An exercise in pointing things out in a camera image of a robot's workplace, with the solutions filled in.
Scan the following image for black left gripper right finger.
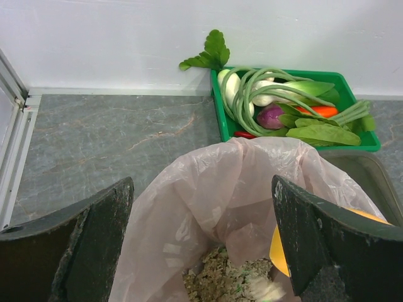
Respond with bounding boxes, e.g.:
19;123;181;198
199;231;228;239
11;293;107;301
272;176;402;301

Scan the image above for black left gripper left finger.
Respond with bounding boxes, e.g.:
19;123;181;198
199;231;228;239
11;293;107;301
1;177;134;301

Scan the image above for yellow litter scoop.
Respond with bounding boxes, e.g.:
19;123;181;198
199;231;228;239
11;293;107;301
269;208;391;277

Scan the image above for dark grey litter tray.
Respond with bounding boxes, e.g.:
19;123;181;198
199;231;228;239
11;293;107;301
319;150;402;227

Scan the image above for pink plastic trash bag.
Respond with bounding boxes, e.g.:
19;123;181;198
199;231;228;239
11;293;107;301
110;137;382;301

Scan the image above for cat litter in bag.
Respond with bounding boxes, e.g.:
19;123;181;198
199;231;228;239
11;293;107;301
183;246;285;301

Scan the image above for green spinach leaves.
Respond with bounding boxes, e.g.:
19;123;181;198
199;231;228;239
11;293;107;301
274;101;375;147

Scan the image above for red chili pepper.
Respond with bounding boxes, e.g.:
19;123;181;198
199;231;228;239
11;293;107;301
234;131;256;139

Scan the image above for orange carrot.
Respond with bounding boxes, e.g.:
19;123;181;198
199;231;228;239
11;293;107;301
296;106;339;118

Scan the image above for purple onion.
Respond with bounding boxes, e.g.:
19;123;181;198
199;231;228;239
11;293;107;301
256;103;284;130

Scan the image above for green plastic vegetable crate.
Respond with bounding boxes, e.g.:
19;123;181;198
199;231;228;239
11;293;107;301
211;67;381;152

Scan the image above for bok choy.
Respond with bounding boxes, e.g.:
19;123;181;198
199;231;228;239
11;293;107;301
251;72;340;107

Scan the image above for long green beans bundle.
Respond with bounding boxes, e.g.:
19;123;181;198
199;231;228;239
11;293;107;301
217;67;375;147

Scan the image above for white radish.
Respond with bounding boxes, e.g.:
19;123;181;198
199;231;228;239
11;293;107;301
217;69;241;116

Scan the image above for green leafy sprig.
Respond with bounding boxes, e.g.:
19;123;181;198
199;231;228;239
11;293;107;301
179;29;230;71

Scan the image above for aluminium frame post left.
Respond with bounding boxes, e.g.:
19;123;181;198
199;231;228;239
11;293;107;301
1;52;40;230

